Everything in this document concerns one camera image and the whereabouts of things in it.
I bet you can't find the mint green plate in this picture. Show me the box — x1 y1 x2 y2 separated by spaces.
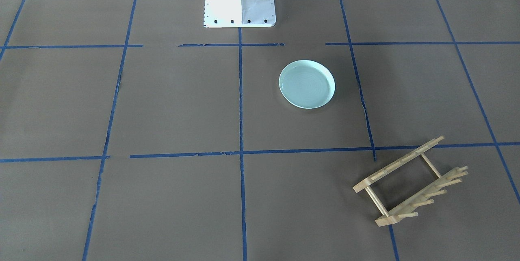
278 60 336 110

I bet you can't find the wooden dish rack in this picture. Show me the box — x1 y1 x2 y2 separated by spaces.
353 136 468 226

